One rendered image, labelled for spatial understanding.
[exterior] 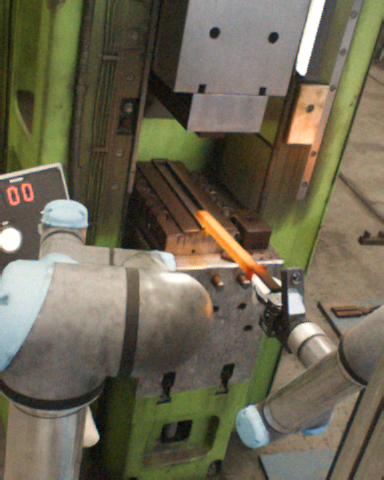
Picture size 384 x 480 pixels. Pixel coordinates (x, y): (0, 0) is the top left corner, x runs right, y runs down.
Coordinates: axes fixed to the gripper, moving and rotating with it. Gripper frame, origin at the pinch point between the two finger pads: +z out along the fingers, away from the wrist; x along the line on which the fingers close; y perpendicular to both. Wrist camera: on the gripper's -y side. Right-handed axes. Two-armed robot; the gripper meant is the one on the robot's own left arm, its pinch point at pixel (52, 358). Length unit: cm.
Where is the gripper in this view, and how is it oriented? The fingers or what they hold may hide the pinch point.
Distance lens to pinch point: 139.0
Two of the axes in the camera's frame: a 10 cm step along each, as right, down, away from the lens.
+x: 9.8, 1.6, 0.8
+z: -1.8, 8.6, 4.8
